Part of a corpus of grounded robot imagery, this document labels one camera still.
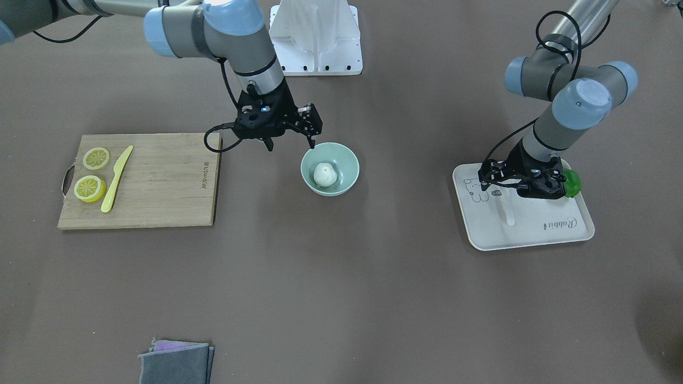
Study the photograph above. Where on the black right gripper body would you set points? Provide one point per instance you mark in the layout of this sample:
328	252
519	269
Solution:
284	108

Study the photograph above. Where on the white steamed bun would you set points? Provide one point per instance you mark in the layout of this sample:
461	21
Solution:
325	175

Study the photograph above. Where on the white ceramic spoon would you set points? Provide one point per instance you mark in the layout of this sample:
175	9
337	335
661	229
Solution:
506	207

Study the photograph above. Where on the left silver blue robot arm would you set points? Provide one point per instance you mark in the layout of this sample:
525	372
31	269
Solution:
580	97

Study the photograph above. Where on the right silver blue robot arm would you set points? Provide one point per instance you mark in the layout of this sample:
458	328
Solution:
227	32

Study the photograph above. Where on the mint green bowl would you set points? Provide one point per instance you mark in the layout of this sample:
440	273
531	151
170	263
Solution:
344	160

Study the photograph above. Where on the bamboo cutting board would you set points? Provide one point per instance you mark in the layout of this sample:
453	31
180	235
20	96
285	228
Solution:
170	180

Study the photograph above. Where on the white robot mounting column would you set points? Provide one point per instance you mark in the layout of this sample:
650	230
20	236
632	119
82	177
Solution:
317	38

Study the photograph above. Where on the yellow plastic knife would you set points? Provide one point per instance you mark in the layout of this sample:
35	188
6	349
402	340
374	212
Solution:
118	168

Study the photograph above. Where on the lemon slice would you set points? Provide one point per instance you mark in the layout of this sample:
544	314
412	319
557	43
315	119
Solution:
96	158

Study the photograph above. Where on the lemon half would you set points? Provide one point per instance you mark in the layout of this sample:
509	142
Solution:
90	188

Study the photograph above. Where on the grey folded cloth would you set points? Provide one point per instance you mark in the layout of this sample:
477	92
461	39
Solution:
177	362

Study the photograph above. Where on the cream rabbit tray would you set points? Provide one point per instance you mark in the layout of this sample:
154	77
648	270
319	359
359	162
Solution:
537	221

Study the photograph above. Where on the green lime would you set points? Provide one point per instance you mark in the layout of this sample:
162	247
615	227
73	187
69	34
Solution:
572	184

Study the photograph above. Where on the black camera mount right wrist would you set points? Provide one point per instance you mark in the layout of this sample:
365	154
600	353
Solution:
269	116

